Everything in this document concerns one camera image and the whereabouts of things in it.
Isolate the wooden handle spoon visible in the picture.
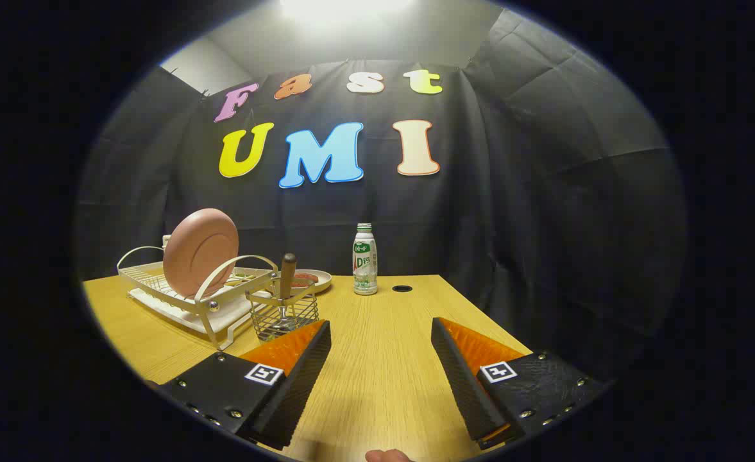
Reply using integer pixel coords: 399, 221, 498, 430
277, 252, 299, 338

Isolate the metal wire basket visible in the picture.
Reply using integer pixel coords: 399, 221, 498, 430
245, 282, 321, 343

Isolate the white drain tray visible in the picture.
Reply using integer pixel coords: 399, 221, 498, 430
128, 285, 257, 335

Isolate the white wire dish rack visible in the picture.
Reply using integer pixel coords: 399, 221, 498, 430
116, 236, 280, 352

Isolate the pink plate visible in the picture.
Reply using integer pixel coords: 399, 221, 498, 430
162, 207, 240, 299

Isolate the beige plate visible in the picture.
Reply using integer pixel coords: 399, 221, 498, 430
290, 268, 334, 295

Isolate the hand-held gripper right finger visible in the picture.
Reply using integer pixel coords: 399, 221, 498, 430
430, 316, 610, 450

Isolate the black backdrop cloth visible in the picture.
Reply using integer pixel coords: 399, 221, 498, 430
74, 8, 690, 386

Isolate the white green drink bottle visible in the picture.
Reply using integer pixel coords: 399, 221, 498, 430
352, 222, 379, 296

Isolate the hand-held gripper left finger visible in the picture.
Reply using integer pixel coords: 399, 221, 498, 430
158, 320, 332, 450

